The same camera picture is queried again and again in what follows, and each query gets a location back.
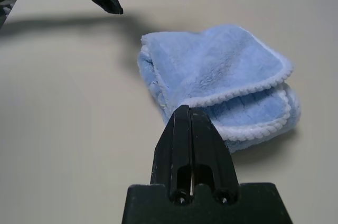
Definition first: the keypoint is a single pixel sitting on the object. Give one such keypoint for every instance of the light blue towel white trim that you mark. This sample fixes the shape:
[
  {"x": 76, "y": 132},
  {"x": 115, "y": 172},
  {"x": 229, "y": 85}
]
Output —
[{"x": 211, "y": 76}]

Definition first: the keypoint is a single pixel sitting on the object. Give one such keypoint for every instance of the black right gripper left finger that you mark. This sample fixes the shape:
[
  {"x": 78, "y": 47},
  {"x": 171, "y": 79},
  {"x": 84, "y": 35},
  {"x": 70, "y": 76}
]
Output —
[{"x": 174, "y": 150}]

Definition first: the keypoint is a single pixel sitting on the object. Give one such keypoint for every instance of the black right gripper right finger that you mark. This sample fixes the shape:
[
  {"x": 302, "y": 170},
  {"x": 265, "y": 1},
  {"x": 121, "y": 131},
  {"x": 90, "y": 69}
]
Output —
[{"x": 211, "y": 150}]

